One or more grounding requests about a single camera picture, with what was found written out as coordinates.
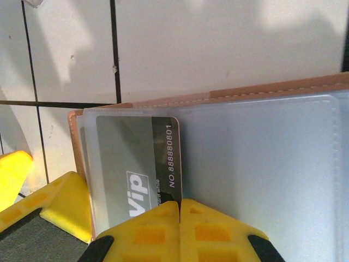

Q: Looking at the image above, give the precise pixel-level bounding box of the tan leather card holder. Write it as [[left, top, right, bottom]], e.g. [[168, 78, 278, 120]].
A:
[[67, 71, 349, 262]]

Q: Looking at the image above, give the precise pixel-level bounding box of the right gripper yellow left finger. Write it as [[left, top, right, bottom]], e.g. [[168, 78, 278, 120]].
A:
[[79, 200, 181, 262]]

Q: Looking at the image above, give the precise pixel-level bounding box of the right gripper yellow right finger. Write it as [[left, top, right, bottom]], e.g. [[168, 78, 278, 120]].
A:
[[179, 198, 286, 262]]

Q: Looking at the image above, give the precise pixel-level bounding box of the black VIP card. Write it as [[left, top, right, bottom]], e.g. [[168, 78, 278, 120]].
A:
[[95, 116, 183, 229]]

